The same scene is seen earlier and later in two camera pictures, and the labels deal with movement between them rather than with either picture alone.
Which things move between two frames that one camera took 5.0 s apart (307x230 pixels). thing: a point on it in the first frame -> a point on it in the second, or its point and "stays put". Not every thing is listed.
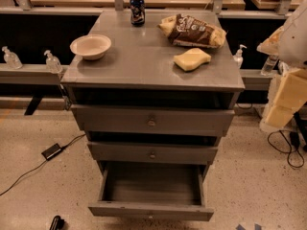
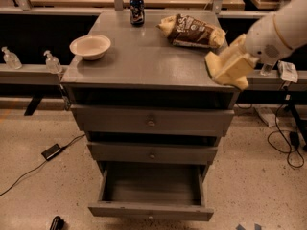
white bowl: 90,47 stays put
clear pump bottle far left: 11,60 stays put
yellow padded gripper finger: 293,92 -> 237,72
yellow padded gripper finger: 279,116 -> 234,50
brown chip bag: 185,30 stays put
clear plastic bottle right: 270,64 stays put
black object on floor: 58,223 stays put
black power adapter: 53,150 stays put
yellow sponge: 191,59 -> 214,64
